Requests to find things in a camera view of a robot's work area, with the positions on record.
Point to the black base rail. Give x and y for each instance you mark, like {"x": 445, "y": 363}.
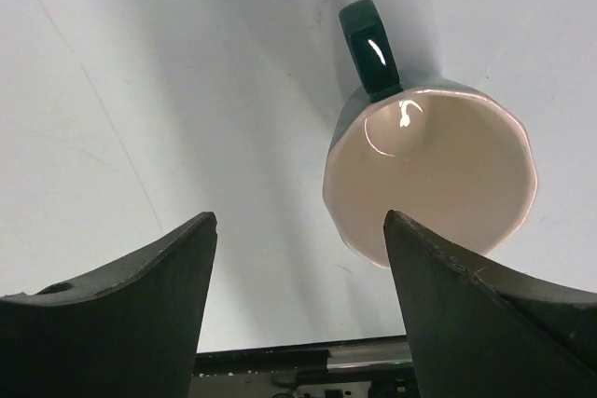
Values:
{"x": 367, "y": 367}

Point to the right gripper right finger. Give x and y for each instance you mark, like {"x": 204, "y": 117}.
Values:
{"x": 479, "y": 329}

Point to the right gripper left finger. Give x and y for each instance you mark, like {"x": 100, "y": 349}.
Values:
{"x": 129, "y": 328}

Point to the dark green mug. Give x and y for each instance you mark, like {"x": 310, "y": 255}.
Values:
{"x": 448, "y": 156}

